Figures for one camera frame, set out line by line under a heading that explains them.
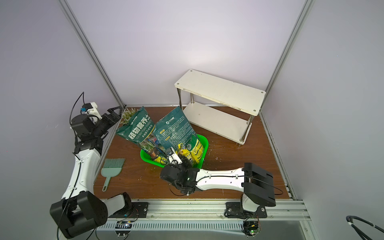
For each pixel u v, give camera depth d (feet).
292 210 2.43
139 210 2.38
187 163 2.20
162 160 2.54
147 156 2.73
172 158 2.09
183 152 2.54
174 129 2.60
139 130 2.64
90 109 2.11
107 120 2.16
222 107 3.98
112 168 2.87
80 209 1.29
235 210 2.38
